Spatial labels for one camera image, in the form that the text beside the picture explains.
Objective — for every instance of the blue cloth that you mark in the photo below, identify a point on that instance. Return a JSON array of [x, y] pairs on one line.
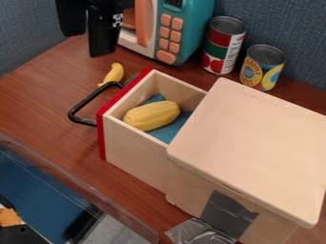
[[174, 130]]

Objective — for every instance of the red and green can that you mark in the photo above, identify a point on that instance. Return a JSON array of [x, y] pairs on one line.
[[223, 44]]

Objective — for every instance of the yellow toy banana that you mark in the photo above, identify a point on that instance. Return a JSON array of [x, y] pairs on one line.
[[113, 74]]

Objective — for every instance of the grey tape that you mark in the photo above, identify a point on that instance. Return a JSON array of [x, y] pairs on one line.
[[204, 233]]

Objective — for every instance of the yellow and blue can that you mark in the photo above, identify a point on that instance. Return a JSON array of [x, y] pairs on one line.
[[260, 68]]

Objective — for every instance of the drawer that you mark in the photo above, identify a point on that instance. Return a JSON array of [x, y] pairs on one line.
[[131, 149]]

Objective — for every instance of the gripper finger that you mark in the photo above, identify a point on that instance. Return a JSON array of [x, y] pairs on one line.
[[71, 17], [102, 35]]

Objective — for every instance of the teal toy microwave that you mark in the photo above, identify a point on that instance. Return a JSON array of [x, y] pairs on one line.
[[182, 35]]

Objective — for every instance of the yellow toy corn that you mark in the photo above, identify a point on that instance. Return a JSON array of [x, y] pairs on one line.
[[152, 115]]

